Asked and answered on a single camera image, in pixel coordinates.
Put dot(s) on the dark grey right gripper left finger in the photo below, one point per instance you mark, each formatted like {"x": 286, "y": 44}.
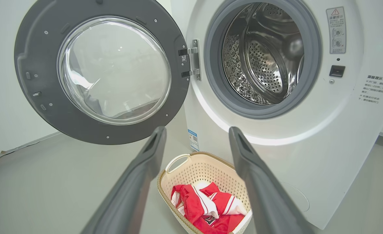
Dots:
{"x": 129, "y": 195}

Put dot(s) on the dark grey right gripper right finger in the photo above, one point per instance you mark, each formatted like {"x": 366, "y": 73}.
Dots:
{"x": 266, "y": 201}

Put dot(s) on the red garment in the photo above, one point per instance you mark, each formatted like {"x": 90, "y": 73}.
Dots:
{"x": 198, "y": 204}

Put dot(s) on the black round glass washer door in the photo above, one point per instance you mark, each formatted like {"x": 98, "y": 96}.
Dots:
{"x": 35, "y": 65}

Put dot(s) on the white front-load washing machine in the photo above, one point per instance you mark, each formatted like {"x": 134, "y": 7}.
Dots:
{"x": 308, "y": 156}

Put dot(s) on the cream perforated laundry basket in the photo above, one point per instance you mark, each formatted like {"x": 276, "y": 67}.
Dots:
{"x": 198, "y": 169}

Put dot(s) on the blue energy label sticker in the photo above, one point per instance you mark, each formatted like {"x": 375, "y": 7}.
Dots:
{"x": 193, "y": 139}

